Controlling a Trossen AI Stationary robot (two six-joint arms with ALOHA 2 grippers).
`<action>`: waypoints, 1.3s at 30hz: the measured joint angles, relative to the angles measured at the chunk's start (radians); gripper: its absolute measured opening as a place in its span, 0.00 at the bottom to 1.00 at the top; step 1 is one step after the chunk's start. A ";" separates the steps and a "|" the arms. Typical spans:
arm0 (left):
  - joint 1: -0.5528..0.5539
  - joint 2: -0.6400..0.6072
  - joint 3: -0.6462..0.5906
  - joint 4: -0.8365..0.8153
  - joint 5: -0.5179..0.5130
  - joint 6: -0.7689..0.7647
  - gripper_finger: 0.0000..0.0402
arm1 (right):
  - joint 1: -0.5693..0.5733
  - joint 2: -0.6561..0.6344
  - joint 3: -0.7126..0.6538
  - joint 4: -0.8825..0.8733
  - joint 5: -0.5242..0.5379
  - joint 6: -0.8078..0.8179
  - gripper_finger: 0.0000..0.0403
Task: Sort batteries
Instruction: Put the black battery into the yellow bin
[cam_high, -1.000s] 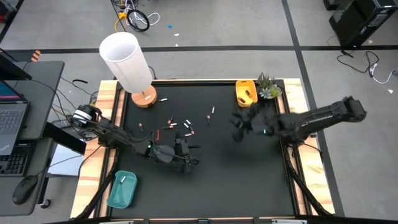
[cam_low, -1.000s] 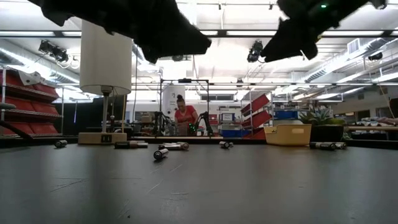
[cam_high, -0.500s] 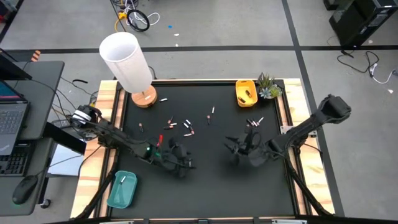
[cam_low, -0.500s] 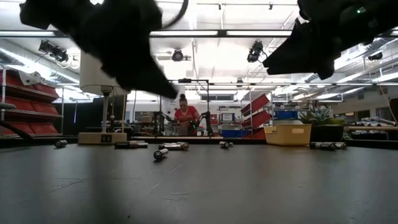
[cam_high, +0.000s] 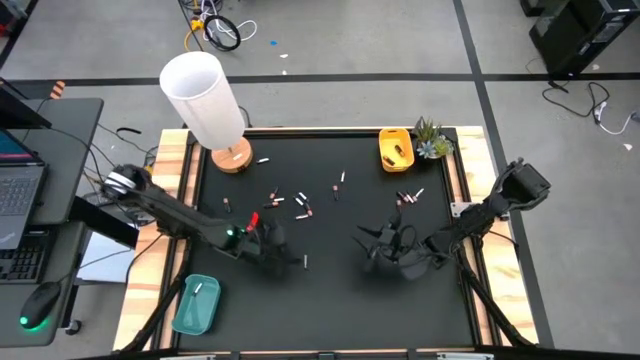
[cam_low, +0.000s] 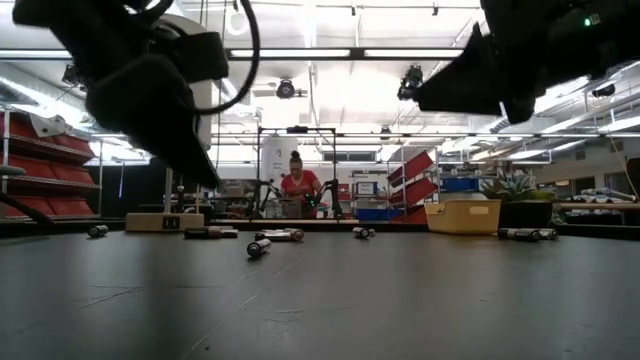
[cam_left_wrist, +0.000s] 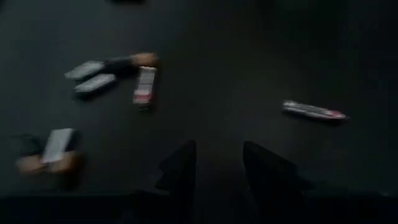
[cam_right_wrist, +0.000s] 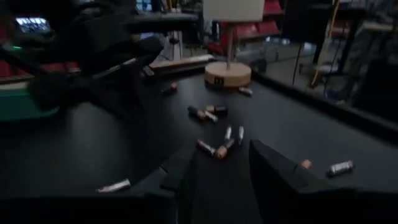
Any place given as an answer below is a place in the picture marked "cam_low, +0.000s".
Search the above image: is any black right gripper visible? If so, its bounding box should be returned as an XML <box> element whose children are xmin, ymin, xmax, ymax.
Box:
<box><xmin>412</xmin><ymin>0</ymin><xmax>571</xmax><ymax>124</ymax></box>

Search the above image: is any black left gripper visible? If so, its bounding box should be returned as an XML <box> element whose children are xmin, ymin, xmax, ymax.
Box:
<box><xmin>12</xmin><ymin>0</ymin><xmax>231</xmax><ymax>191</ymax></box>

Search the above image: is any red bin rack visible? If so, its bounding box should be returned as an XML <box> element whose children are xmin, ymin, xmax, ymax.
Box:
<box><xmin>385</xmin><ymin>149</ymin><xmax>438</xmax><ymax>225</ymax></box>

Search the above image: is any blue storage bin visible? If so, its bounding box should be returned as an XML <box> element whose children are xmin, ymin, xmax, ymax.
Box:
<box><xmin>355</xmin><ymin>207</ymin><xmax>402</xmax><ymax>223</ymax></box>
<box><xmin>439</xmin><ymin>176</ymin><xmax>483</xmax><ymax>194</ymax></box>

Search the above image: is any white shade wooden base lamp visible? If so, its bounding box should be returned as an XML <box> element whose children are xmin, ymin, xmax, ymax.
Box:
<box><xmin>124</xmin><ymin>13</ymin><xmax>215</xmax><ymax>233</ymax></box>

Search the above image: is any red bin shelf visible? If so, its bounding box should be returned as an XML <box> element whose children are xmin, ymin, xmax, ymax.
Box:
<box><xmin>0</xmin><ymin>110</ymin><xmax>100</xmax><ymax>222</ymax></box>

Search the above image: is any yellow plastic bin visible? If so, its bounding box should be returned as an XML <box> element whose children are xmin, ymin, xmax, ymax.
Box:
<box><xmin>424</xmin><ymin>199</ymin><xmax>502</xmax><ymax>236</ymax></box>

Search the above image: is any white cylinder tank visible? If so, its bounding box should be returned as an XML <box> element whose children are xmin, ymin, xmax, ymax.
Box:
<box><xmin>259</xmin><ymin>136</ymin><xmax>300</xmax><ymax>185</ymax></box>

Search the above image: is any potted succulent plant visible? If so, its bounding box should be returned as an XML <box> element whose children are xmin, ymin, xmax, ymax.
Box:
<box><xmin>479</xmin><ymin>171</ymin><xmax>557</xmax><ymax>230</ymax></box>

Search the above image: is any overhead light bar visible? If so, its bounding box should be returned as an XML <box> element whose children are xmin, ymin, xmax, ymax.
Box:
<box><xmin>0</xmin><ymin>47</ymin><xmax>484</xmax><ymax>62</ymax></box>

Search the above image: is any person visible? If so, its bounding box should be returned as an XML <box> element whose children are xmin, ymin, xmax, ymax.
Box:
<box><xmin>279</xmin><ymin>150</ymin><xmax>324</xmax><ymax>220</ymax></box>

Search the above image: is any wooden workbench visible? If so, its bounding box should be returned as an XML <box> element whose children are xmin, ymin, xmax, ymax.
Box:
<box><xmin>552</xmin><ymin>187</ymin><xmax>640</xmax><ymax>226</ymax></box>

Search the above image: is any black ceiling camera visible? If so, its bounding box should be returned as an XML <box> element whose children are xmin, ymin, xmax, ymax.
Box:
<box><xmin>397</xmin><ymin>64</ymin><xmax>425</xmax><ymax>102</ymax></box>
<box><xmin>275</xmin><ymin>78</ymin><xmax>298</xmax><ymax>100</ymax></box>

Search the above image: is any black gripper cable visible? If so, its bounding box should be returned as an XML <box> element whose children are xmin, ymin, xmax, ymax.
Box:
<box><xmin>192</xmin><ymin>0</ymin><xmax>262</xmax><ymax>117</ymax></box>

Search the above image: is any black frame stand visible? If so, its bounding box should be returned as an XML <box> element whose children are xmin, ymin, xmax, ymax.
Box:
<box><xmin>256</xmin><ymin>125</ymin><xmax>338</xmax><ymax>221</ymax></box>

